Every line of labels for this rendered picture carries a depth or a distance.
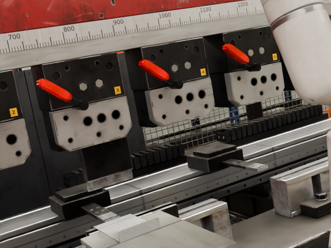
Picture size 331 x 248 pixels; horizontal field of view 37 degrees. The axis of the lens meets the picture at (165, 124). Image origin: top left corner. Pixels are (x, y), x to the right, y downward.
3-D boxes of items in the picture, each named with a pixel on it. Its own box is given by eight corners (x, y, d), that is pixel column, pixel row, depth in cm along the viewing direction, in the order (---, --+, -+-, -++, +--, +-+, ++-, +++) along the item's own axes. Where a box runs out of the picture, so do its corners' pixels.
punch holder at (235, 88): (235, 108, 109) (223, 33, 106) (213, 107, 116) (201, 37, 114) (285, 94, 116) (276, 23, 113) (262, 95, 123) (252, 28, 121)
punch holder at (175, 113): (155, 129, 99) (141, 46, 97) (137, 126, 107) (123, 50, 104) (216, 112, 106) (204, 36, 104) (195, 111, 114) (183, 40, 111)
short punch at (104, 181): (89, 192, 97) (80, 145, 95) (86, 191, 99) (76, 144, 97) (135, 178, 101) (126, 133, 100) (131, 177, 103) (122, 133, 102)
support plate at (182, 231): (141, 289, 73) (140, 283, 73) (81, 243, 96) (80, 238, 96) (238, 247, 81) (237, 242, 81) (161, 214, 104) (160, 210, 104)
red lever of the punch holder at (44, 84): (42, 76, 84) (90, 103, 88) (36, 77, 87) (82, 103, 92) (37, 85, 83) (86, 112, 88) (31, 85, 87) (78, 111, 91)
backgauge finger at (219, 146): (244, 181, 119) (241, 161, 118) (187, 168, 142) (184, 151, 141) (281, 168, 125) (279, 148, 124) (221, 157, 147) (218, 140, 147)
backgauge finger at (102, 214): (87, 236, 100) (82, 213, 100) (50, 211, 123) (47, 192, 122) (139, 218, 106) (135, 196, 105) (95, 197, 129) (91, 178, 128)
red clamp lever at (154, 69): (146, 57, 93) (184, 82, 97) (136, 58, 97) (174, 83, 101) (142, 65, 93) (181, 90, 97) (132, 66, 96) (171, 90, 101)
